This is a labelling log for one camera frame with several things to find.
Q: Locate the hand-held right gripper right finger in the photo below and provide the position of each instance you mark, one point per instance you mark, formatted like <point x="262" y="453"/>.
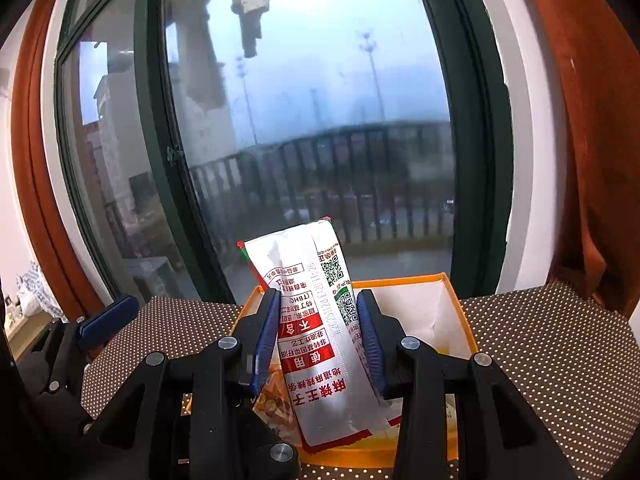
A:
<point x="372" y="345"/>

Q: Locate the dark balcony railing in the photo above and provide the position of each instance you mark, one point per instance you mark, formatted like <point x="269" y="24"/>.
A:
<point x="280" y="146"/>

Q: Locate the dark green window frame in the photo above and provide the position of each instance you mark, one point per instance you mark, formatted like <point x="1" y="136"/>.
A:
<point x="160" y="135"/>

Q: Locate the orange cardboard box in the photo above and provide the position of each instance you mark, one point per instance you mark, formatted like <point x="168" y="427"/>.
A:
<point x="430" y="320"/>

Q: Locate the rust orange curtain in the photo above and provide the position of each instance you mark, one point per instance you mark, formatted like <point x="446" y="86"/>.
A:
<point x="30" y="160"/>
<point x="590" y="135"/>

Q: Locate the brown polka dot tablecloth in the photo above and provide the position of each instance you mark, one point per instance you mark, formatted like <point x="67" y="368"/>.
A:
<point x="540" y="350"/>

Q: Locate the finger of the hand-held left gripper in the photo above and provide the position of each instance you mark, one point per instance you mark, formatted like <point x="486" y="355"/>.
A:
<point x="107" y="317"/>
<point x="250" y="452"/>

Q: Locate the tall light pole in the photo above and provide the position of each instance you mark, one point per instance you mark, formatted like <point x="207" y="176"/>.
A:
<point x="374" y="85"/>

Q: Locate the white blue patterned cloth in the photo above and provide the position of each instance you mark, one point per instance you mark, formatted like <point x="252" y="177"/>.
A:
<point x="32" y="290"/>

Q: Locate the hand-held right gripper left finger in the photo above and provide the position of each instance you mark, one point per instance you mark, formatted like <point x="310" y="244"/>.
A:
<point x="265" y="340"/>

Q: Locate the thin light pole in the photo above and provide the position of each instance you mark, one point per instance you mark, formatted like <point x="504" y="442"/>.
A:
<point x="247" y="105"/>

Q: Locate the long red white snack packet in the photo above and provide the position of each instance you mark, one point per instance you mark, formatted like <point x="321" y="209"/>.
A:
<point x="320" y="360"/>

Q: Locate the pale apartment building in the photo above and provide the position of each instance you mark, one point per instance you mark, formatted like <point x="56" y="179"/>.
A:
<point x="117" y="110"/>

